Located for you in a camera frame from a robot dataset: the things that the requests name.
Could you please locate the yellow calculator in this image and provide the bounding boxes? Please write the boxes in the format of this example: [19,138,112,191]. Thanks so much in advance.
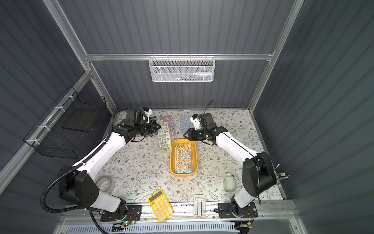
[148,190,174,223]

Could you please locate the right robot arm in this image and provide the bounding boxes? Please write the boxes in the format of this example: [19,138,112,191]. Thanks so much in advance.
[184,113,277,208]

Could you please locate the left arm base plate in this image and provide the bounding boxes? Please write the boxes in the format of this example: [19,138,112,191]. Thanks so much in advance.
[100,205,143,222]

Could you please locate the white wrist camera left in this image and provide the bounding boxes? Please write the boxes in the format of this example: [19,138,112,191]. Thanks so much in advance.
[141,107,152,118]

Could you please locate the white metal bracket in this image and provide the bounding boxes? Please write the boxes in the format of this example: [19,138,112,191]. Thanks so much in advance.
[193,194,206,218]

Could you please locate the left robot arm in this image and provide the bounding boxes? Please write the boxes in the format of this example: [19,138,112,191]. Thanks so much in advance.
[40,107,161,218]

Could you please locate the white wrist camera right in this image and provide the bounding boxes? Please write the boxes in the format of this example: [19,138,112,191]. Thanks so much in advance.
[190,114,202,130]

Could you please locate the pale blue jewel sticker sheet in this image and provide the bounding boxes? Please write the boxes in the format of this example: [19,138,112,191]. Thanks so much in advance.
[181,116,193,135]

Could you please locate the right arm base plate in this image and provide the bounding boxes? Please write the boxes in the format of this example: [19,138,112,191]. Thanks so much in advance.
[214,202,258,219]

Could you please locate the white wire basket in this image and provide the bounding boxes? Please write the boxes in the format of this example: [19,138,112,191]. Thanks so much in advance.
[149,58,216,82]

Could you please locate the items in white basket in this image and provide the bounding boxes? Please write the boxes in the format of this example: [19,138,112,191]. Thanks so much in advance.
[171,72,213,82]

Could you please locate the yellow storage tray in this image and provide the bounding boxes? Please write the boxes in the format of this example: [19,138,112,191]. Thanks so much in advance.
[170,139,198,177]

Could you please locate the white tape roll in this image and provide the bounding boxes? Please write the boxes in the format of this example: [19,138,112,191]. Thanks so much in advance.
[95,175,116,194]

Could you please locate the black wire basket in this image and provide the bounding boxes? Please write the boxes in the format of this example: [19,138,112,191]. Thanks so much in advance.
[23,91,111,160]

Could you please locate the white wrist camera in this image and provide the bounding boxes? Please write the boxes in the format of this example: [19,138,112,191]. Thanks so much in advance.
[190,114,202,130]
[141,107,152,118]

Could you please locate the pale green bottle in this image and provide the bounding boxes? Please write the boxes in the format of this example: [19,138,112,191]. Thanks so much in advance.
[223,172,237,192]

